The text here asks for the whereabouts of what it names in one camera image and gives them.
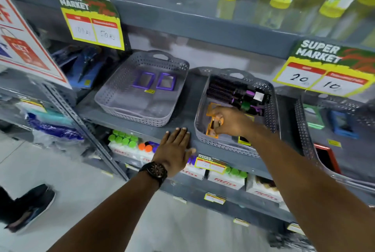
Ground small green yellow price sign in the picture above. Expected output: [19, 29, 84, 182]
[195, 153, 229, 175]

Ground blue tool packages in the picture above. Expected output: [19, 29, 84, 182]
[51, 45, 118, 90]

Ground blue items in plastic bags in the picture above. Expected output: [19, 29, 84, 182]
[25, 112, 86, 142]

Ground black wrist watch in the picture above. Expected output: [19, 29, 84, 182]
[139, 161, 168, 188]

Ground person's right forearm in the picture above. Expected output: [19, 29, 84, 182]
[246, 128, 375, 252]

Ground grey perforated plastic basket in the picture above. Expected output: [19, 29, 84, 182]
[294, 93, 375, 194]
[194, 67, 281, 158]
[94, 50, 190, 127]

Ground person's left hand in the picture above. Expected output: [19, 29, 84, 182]
[152, 127, 197, 178]

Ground red framed pocket mirror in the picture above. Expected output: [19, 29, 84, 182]
[313, 142, 342, 175]

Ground black brush green handle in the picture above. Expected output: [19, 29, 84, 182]
[209, 76, 272, 112]

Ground purple framed pocket mirror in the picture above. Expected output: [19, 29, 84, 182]
[156, 72, 177, 91]
[132, 71, 156, 90]

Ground black shoe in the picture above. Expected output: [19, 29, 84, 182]
[4, 184, 56, 233]

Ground grey metal shelf rack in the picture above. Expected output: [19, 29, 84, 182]
[0, 0, 375, 252]

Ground red white sale sign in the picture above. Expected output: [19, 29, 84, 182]
[0, 0, 72, 90]

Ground green framed pocket mirror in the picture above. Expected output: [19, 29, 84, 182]
[303, 104, 325, 130]

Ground person's left forearm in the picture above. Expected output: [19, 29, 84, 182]
[47, 176, 161, 252]

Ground white red display box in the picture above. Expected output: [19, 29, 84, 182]
[246, 175, 284, 203]
[207, 169, 246, 190]
[108, 141, 153, 164]
[180, 155, 207, 181]

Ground orange framed pocket mirror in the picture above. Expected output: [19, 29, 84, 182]
[206, 102, 225, 139]

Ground green capped bottles group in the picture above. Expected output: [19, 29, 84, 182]
[107, 129, 139, 149]

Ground blue framed pocket mirror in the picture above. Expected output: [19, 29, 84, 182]
[328, 110, 360, 140]

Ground person's right hand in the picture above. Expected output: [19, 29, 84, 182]
[211, 106, 256, 144]

